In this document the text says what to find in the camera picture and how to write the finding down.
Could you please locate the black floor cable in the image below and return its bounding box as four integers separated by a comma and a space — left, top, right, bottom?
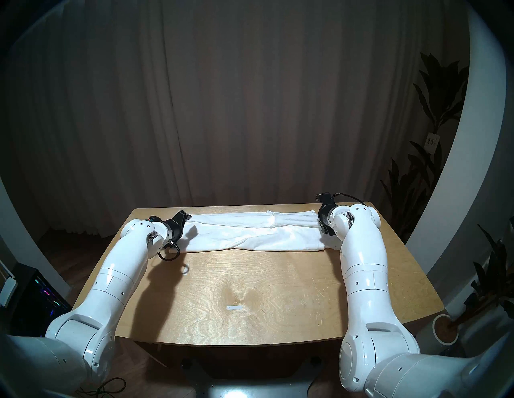
80, 377, 127, 396

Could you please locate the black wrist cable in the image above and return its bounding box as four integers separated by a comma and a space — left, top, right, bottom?
158, 240, 181, 261
332, 193, 366, 206

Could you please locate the black computer tower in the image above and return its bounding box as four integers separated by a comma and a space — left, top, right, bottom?
8, 263, 73, 337

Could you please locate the small dark potted plant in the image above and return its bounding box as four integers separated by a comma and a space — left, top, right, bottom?
454, 219, 514, 333

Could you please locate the white round plant pot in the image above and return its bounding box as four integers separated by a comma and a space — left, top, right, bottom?
432, 314, 459, 345

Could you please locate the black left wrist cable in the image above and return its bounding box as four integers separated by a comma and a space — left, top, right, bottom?
158, 240, 181, 261

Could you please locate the white wall box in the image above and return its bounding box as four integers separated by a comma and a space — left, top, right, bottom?
0, 277, 17, 307

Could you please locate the brown pleated curtain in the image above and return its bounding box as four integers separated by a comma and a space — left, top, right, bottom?
0, 0, 470, 237

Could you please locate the grey table base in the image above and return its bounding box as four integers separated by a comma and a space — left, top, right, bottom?
181, 355, 326, 398

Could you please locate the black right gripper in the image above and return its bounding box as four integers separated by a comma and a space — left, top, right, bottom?
318, 203, 339, 236

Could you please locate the tall dark leafy plant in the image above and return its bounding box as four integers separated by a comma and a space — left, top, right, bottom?
379, 52, 470, 241

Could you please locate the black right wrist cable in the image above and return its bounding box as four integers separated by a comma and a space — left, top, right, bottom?
332, 193, 366, 206

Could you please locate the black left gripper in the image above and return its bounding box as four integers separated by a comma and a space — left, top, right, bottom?
165, 211, 192, 240

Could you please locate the white shirt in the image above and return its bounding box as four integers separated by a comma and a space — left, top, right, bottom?
177, 209, 342, 252

